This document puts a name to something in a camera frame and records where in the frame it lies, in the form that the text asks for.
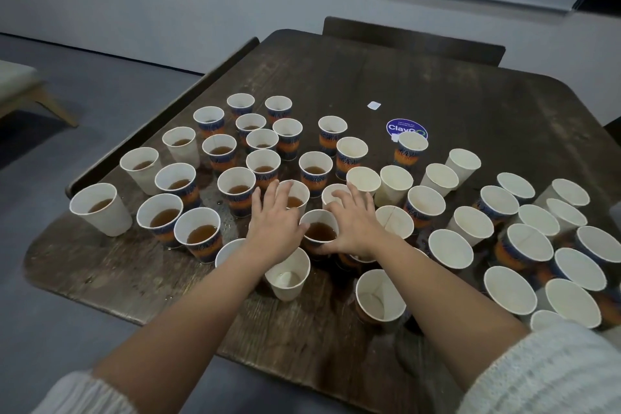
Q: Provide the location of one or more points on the person's right forearm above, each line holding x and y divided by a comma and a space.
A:
466, 321

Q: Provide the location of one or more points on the person's right hand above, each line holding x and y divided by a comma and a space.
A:
354, 229

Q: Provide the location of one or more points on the small white paper label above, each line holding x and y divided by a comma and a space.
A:
374, 105

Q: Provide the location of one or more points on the person's left forearm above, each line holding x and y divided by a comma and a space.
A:
194, 341

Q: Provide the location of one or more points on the person's left hand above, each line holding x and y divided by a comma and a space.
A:
274, 229

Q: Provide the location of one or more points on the round blue sticker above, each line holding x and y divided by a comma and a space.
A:
403, 125

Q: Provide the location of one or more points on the dark wooden chair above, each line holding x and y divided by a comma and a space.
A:
613, 132
417, 40

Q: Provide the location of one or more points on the dark wooden table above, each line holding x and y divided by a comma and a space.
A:
485, 89

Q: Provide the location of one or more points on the group of paper cups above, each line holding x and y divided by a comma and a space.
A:
184, 181

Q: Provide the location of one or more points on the beige cushioned lounge chair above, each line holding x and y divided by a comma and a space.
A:
19, 79

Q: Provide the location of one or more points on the orange blue patterned paper cup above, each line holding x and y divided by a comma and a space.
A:
320, 231

